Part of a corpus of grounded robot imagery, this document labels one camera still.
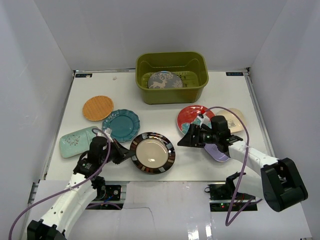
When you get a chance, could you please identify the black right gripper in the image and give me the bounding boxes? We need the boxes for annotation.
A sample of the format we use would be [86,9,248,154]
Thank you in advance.
[177,124,219,149]

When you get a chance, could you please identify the red floral round plate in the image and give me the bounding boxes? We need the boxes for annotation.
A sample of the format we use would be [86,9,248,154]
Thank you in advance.
[176,104,215,135]

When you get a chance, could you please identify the purple square panda dish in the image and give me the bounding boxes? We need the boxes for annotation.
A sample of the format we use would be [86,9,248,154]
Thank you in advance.
[204,144,230,163]

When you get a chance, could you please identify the teal scalloped round plate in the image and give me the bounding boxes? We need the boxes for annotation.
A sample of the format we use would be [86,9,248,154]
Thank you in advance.
[102,109,141,143]

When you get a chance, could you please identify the black rimmed beige plate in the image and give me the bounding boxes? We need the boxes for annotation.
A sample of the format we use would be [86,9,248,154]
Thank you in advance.
[130,132,176,175]

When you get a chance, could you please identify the mint green rectangular plate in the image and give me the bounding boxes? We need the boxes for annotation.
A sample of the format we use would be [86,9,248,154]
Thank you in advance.
[59,126,97,159]

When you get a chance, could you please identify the orange woven rattan plate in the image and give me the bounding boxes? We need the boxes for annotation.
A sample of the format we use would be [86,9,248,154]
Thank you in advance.
[82,95,114,122]

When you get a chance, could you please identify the grey reindeer round plate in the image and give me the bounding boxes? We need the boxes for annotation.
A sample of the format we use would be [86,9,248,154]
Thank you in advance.
[147,71,183,89]

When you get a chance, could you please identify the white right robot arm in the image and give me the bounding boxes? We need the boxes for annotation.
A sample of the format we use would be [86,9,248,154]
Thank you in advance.
[177,115,309,212]

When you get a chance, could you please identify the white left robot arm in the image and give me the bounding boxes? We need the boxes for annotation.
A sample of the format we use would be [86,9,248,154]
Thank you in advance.
[26,136,135,240]

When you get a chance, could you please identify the olive green plastic bin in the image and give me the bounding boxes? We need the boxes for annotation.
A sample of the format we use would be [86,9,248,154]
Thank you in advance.
[135,51,209,105]

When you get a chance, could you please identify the cream square panda dish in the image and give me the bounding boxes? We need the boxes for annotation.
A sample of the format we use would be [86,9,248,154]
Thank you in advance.
[215,108,246,134]

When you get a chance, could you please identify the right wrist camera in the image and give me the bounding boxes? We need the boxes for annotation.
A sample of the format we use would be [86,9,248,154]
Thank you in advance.
[195,113,212,129]

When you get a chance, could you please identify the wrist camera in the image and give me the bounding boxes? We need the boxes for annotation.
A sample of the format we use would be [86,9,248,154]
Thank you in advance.
[92,127,113,142]
[195,113,212,129]

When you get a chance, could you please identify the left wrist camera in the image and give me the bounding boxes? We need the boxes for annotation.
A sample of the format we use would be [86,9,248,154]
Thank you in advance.
[92,127,113,142]

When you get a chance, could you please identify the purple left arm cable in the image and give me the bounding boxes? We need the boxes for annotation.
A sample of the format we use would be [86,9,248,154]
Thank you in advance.
[9,127,112,238]

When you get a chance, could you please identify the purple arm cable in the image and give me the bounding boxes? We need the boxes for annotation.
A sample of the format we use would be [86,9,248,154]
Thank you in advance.
[202,106,263,227]
[9,127,112,238]

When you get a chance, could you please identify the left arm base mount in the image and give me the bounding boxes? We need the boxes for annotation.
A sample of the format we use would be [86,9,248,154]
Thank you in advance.
[86,184,125,210]

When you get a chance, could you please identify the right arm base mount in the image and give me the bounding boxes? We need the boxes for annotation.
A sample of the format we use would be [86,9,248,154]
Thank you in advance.
[204,181,252,213]

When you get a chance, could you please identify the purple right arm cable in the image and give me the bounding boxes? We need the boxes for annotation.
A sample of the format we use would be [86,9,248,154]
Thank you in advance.
[202,106,263,227]

